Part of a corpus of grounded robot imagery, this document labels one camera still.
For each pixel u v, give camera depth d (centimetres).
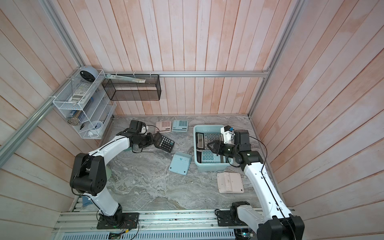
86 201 78
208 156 90
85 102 76
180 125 111
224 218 73
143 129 78
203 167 89
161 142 96
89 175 47
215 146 66
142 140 80
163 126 111
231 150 64
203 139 96
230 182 83
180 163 93
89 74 80
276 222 38
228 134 70
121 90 107
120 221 67
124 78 91
